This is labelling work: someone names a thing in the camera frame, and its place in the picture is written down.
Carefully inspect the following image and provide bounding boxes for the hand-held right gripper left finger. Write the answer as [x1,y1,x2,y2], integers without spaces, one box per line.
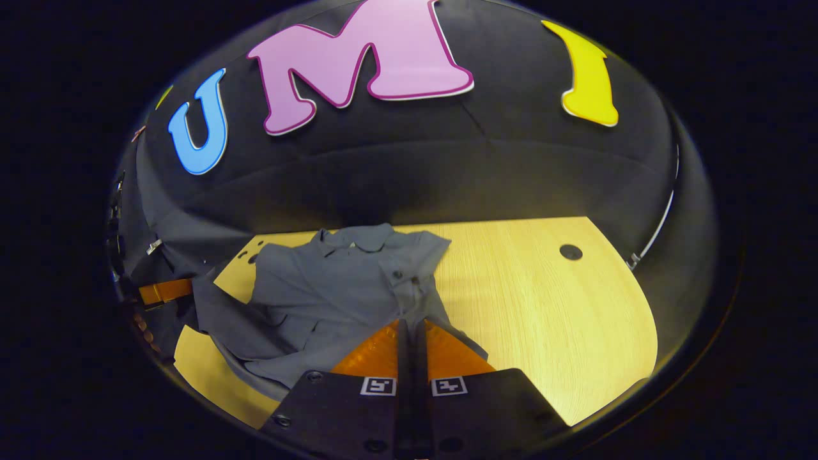
[258,319,414,460]

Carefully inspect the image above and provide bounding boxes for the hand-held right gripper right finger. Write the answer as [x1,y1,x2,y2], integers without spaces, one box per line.
[414,318,571,460]

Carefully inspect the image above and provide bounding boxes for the gray button-up shirt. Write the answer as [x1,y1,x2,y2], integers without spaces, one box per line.
[190,222,490,404]

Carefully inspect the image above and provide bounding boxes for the black backdrop cloth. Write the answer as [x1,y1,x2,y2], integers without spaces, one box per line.
[105,0,720,384]

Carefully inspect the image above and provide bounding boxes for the white cord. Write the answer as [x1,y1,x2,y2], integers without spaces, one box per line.
[626,144,681,272]

